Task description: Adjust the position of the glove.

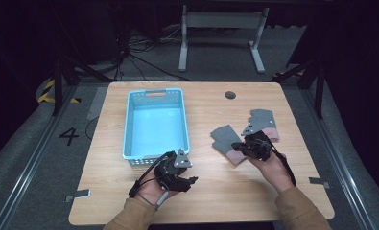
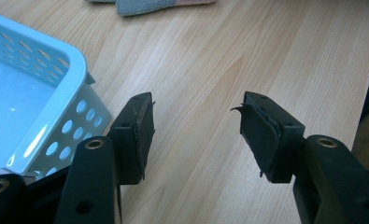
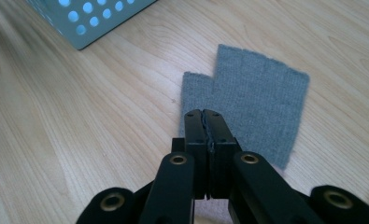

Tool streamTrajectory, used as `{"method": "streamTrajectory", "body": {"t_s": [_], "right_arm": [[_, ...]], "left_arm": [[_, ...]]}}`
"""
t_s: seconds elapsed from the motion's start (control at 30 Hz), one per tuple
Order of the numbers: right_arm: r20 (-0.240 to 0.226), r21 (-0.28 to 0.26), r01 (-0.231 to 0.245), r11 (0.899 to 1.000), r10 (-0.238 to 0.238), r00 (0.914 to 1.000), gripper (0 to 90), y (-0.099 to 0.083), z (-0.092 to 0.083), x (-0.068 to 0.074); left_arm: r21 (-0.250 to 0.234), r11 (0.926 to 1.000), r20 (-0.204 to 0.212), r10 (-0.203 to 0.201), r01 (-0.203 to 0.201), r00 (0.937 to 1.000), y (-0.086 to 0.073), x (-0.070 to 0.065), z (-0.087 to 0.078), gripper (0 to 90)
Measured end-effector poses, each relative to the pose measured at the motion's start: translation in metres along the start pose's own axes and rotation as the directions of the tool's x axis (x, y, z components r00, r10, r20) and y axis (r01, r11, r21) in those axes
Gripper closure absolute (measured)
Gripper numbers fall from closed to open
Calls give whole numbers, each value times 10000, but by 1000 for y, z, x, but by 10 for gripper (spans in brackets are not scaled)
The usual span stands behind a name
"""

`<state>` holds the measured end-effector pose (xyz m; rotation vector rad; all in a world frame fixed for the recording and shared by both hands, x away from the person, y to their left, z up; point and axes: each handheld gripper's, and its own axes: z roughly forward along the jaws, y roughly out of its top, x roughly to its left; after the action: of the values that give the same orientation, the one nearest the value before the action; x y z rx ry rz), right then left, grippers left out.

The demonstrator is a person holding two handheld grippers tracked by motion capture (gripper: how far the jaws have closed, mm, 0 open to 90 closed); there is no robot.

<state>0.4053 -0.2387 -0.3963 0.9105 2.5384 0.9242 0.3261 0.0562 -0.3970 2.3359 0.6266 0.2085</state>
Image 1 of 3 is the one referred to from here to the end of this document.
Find bundle of black floor cables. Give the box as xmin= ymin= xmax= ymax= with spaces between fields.
xmin=112 ymin=24 xmax=192 ymax=82

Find white wristband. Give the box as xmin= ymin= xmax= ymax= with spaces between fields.
xmin=156 ymin=191 xmax=170 ymax=207

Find black tripod stand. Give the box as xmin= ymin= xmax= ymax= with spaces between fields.
xmin=272 ymin=58 xmax=326 ymax=120
xmin=51 ymin=55 xmax=115 ymax=117

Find grey and pink sock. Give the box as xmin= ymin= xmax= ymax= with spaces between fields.
xmin=260 ymin=126 xmax=280 ymax=142
xmin=210 ymin=124 xmax=249 ymax=166

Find white metal stand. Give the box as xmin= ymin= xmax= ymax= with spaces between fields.
xmin=178 ymin=4 xmax=271 ymax=74

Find yellow and black floor tape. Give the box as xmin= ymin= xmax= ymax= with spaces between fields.
xmin=36 ymin=79 xmax=82 ymax=104

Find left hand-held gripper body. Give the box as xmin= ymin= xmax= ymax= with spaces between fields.
xmin=154 ymin=148 xmax=193 ymax=193

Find person's right hand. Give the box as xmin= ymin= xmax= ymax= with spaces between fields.
xmin=247 ymin=150 xmax=296 ymax=194

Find blue plastic basket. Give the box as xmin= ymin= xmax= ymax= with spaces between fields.
xmin=122 ymin=87 xmax=191 ymax=167

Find thin black floor cable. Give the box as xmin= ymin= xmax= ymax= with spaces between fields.
xmin=83 ymin=116 xmax=101 ymax=141

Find person's left hand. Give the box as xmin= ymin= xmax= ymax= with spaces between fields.
xmin=133 ymin=172 xmax=179 ymax=209

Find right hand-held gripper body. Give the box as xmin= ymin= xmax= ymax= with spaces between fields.
xmin=240 ymin=108 xmax=278 ymax=162

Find metal floor rail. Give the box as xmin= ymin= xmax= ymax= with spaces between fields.
xmin=0 ymin=85 xmax=80 ymax=230
xmin=299 ymin=88 xmax=378 ymax=230

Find grey tape piece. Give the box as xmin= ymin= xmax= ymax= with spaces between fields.
xmin=63 ymin=188 xmax=92 ymax=204
xmin=308 ymin=176 xmax=332 ymax=190

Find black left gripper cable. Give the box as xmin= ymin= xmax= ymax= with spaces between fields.
xmin=128 ymin=150 xmax=178 ymax=199

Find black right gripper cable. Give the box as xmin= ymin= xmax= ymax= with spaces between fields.
xmin=267 ymin=137 xmax=297 ymax=188

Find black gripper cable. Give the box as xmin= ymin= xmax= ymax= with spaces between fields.
xmin=267 ymin=137 xmax=297 ymax=188
xmin=128 ymin=150 xmax=178 ymax=199

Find long grey tape strip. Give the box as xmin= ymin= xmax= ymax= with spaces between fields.
xmin=86 ymin=86 xmax=108 ymax=121

